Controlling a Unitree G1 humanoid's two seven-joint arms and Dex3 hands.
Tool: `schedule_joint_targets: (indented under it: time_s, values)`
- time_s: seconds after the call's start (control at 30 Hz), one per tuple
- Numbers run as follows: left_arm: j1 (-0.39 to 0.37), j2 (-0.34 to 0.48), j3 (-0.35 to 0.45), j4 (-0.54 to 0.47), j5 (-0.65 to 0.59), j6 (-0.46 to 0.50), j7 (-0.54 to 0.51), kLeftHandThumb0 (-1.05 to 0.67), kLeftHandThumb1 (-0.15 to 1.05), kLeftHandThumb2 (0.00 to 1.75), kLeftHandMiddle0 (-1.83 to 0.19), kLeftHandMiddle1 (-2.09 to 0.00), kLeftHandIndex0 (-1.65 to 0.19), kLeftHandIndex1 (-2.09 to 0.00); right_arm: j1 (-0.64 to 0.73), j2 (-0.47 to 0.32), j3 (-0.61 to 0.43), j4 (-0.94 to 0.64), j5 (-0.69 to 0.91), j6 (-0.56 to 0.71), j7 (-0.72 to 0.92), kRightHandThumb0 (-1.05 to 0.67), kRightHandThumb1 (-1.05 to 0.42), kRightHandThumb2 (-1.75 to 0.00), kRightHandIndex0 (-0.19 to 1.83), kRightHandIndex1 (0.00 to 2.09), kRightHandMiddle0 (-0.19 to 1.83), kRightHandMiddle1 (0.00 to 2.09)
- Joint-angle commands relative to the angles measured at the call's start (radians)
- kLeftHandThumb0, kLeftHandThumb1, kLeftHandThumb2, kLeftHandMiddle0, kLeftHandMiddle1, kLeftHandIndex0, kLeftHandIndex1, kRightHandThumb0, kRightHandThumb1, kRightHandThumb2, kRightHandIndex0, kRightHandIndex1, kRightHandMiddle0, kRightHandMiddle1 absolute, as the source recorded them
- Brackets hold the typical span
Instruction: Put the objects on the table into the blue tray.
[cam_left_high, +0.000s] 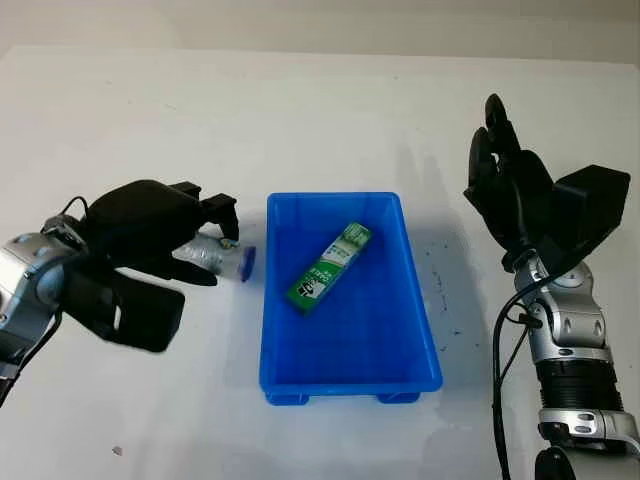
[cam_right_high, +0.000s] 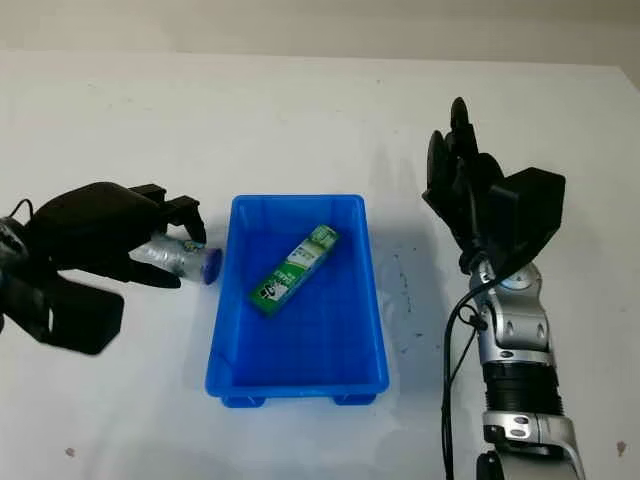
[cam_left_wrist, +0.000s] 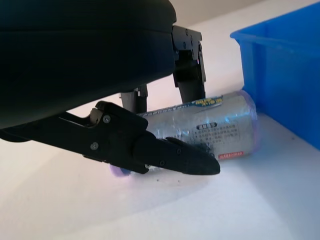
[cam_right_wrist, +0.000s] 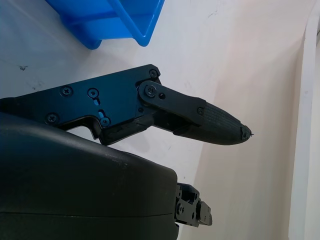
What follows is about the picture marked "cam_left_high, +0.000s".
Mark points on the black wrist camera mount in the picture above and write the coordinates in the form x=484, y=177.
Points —
x=590, y=210
x=135, y=315

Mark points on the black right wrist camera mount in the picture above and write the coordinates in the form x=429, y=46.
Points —
x=590, y=210

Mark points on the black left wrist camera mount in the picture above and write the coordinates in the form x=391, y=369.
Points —
x=135, y=315

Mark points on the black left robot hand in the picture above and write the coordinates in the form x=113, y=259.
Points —
x=145, y=225

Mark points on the green toothpaste box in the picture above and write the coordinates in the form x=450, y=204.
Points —
x=325, y=272

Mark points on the blue plastic tray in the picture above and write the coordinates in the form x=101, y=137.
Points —
x=350, y=350

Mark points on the silver tube with blue cap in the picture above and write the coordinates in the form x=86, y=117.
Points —
x=225, y=260

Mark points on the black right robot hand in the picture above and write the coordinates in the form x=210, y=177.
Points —
x=517, y=200

